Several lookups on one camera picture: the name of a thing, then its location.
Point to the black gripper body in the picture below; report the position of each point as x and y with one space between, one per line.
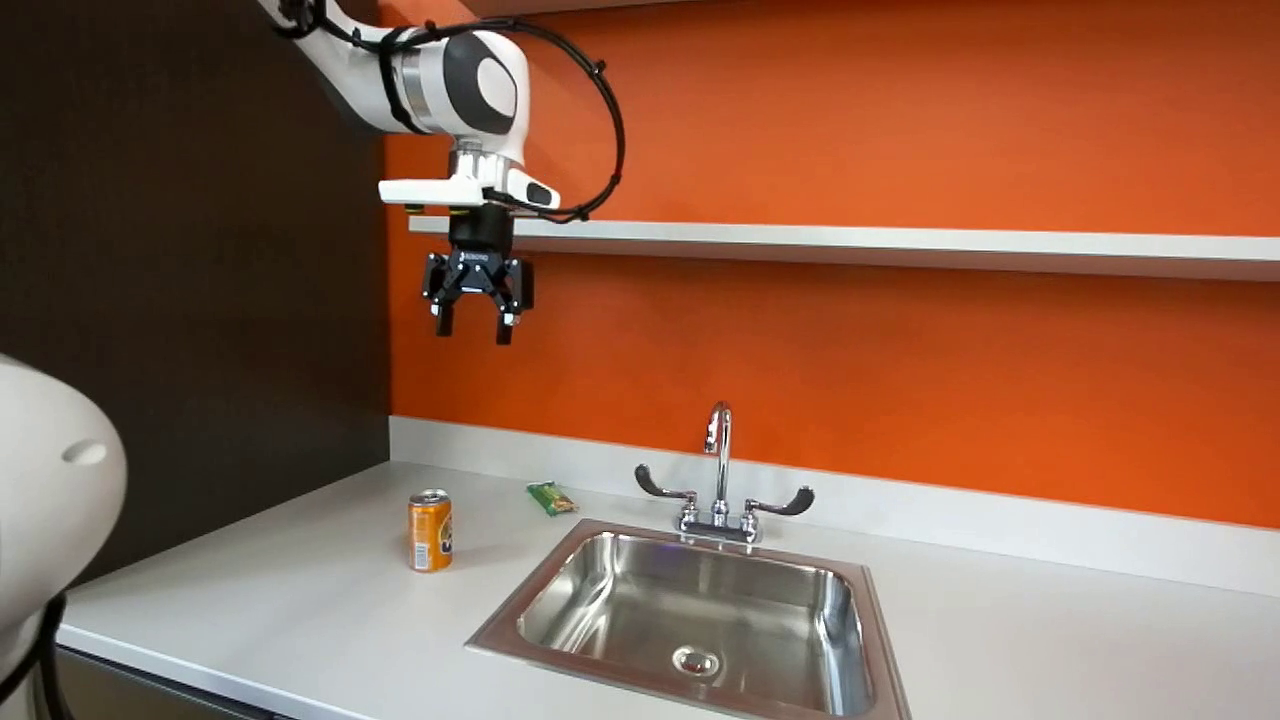
479 263

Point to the orange soda can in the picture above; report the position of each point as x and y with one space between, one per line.
429 530

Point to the white rounded robot base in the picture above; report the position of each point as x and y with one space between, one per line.
46 505

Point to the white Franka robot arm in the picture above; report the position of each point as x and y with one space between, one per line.
446 81

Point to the stainless steel sink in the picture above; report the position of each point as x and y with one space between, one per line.
693 622

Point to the metal sink drain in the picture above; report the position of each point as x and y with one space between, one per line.
698 662

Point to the green packet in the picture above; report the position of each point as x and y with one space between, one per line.
548 499

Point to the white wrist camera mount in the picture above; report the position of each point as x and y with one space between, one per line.
480 187

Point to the white wall shelf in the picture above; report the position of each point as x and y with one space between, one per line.
867 243

